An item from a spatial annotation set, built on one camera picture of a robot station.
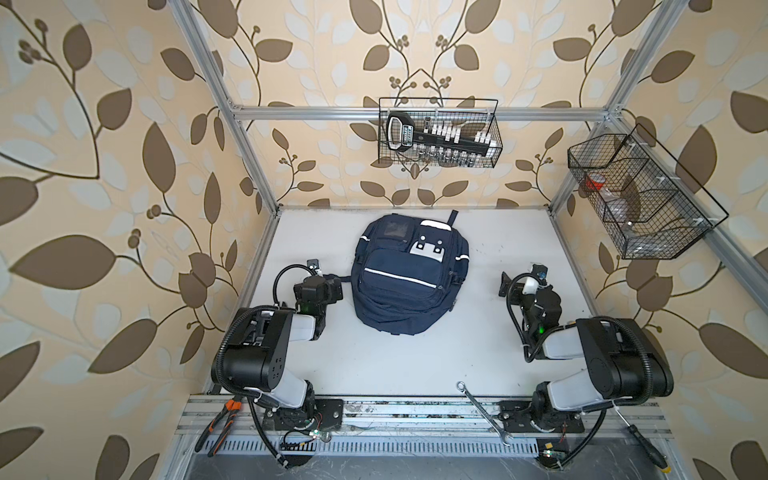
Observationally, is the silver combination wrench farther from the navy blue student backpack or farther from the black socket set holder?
the black socket set holder

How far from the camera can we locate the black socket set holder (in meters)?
0.84

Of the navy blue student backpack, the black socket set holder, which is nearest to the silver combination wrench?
the navy blue student backpack

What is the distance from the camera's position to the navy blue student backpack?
0.88m

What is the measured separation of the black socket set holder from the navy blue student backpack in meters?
0.27
